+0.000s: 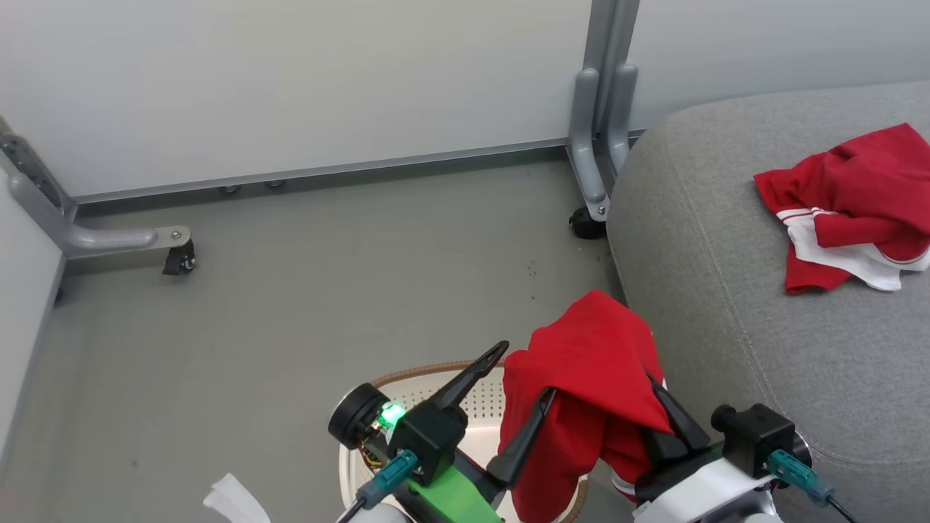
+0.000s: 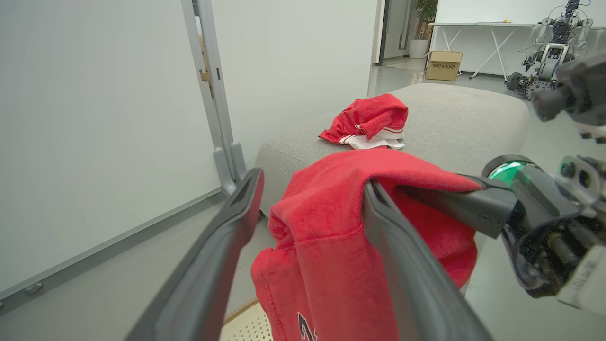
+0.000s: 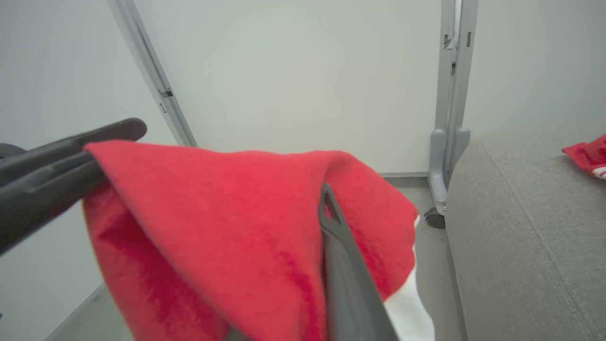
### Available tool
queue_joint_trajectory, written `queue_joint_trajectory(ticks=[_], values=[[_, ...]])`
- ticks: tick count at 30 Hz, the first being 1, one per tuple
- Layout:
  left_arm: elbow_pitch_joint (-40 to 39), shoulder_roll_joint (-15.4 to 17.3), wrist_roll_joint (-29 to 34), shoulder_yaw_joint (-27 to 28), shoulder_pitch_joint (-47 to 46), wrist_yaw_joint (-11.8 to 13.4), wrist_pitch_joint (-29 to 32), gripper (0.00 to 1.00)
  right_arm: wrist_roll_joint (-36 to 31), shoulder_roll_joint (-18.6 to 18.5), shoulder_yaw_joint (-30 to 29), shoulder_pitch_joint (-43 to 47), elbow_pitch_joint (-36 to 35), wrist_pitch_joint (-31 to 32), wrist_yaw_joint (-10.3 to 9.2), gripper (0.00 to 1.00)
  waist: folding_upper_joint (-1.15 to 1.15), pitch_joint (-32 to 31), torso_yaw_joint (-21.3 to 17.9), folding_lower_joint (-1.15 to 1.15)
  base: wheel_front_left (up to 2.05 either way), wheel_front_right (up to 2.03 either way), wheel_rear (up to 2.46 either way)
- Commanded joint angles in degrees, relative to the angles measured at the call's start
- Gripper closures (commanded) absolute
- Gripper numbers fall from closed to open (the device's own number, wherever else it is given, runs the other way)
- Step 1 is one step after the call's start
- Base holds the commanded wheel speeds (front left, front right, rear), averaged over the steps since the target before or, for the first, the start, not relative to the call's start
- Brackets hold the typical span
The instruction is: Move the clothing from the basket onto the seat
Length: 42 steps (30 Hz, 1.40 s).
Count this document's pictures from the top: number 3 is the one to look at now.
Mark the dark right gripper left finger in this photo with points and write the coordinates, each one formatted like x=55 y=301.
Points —
x=236 y=336

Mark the grey upright partition leg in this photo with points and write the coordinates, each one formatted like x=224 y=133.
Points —
x=438 y=161
x=461 y=94

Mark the red and white garment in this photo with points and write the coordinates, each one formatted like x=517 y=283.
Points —
x=227 y=227

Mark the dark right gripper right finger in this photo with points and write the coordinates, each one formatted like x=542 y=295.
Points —
x=348 y=284

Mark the red garment with white stripes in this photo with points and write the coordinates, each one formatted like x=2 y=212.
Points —
x=589 y=154

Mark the black caster wheel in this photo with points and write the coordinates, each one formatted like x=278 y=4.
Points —
x=434 y=219

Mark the grey fabric sofa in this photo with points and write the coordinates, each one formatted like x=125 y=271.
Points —
x=530 y=237

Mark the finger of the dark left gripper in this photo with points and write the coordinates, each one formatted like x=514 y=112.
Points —
x=71 y=144
x=42 y=199

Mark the grey slanted partition leg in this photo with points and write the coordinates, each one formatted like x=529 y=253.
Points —
x=151 y=76

